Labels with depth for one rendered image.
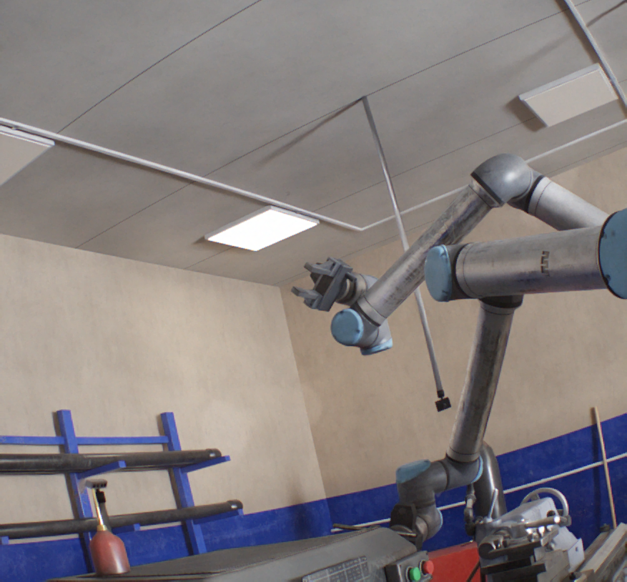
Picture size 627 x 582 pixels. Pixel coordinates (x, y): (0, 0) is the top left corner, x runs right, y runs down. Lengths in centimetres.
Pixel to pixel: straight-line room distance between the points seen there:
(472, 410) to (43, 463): 302
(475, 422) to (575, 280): 66
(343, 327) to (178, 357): 412
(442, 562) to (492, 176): 348
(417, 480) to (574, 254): 82
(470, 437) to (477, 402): 10
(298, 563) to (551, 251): 68
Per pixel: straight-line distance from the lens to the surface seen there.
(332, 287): 205
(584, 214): 204
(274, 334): 719
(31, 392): 499
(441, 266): 163
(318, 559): 125
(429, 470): 196
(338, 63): 394
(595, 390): 620
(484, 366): 184
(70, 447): 493
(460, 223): 198
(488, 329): 180
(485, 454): 512
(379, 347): 215
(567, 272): 136
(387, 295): 201
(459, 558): 506
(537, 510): 282
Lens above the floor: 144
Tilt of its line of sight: 17 degrees up
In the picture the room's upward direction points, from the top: 13 degrees counter-clockwise
